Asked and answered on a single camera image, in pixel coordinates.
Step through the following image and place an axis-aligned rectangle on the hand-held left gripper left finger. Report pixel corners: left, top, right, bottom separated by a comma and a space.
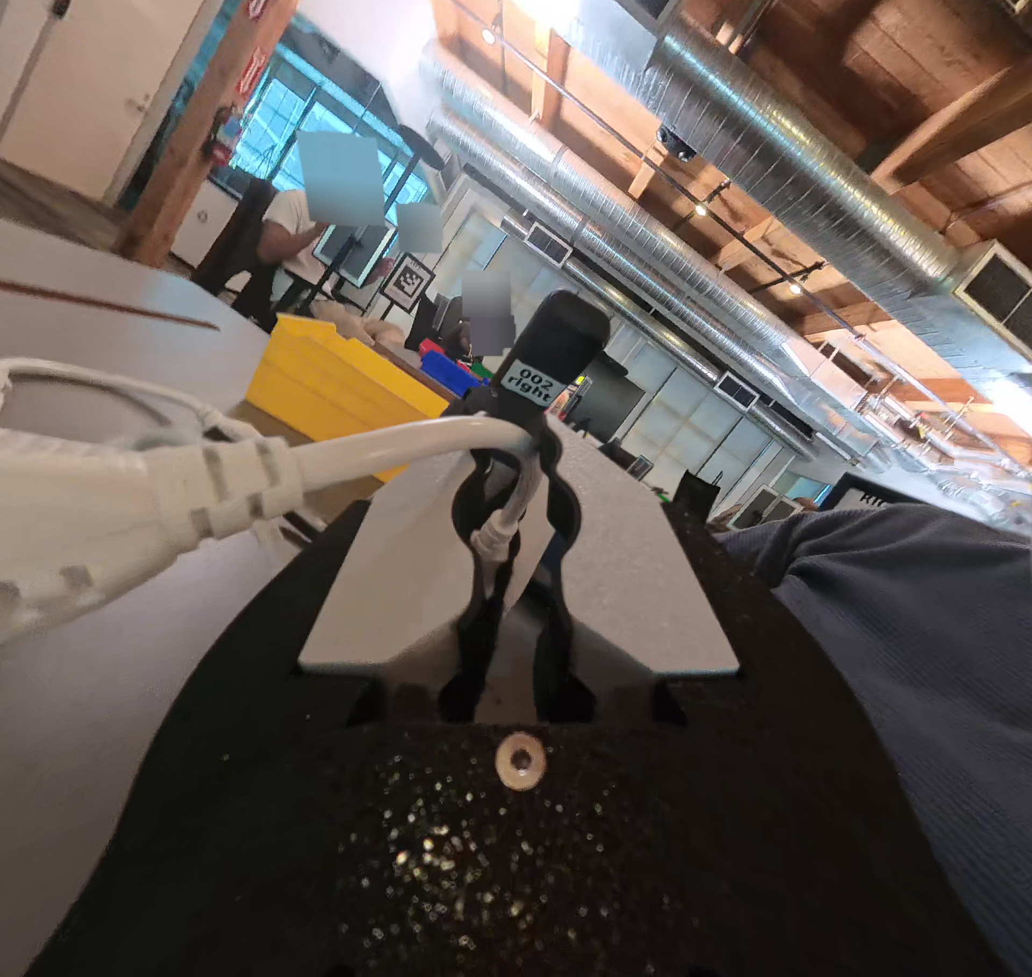
297, 445, 505, 724

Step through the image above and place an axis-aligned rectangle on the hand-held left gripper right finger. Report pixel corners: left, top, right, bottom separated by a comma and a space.
528, 416, 741, 724

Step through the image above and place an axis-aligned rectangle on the white power cord with plug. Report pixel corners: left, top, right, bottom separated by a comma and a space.
0, 414, 557, 648
0, 358, 259, 442

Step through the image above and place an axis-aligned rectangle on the black monitor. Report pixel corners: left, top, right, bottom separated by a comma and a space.
564, 348, 646, 442

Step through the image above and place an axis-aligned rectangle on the blue plastic bin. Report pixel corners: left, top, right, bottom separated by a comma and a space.
419, 348, 485, 399

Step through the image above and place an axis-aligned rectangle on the black and white tag board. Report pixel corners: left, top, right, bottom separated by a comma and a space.
379, 254, 436, 313

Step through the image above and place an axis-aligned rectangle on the yellow plastic bin stack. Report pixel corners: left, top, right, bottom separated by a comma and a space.
244, 313, 450, 485

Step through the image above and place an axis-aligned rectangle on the person's dark blue sweater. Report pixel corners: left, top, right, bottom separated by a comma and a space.
716, 501, 1032, 977

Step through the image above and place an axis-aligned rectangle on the dark jacket on chair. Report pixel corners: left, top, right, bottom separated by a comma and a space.
192, 177, 279, 333

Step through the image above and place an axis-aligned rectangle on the red fire extinguisher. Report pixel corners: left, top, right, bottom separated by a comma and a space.
203, 106, 243, 166

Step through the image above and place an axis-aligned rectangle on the white door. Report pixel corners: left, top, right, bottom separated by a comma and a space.
0, 0, 239, 206

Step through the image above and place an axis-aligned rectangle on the thin silver air duct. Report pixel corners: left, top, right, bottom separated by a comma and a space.
426, 110, 819, 462

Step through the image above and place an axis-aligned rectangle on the medium silver air duct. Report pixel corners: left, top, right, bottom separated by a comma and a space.
419, 40, 819, 377

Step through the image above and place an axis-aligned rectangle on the large silver air duct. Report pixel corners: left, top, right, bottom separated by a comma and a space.
564, 0, 1032, 333

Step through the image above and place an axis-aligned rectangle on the wooden post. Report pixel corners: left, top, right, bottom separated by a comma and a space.
113, 0, 335, 267

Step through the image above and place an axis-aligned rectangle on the duct vent grille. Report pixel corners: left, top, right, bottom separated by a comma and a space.
954, 242, 1032, 329

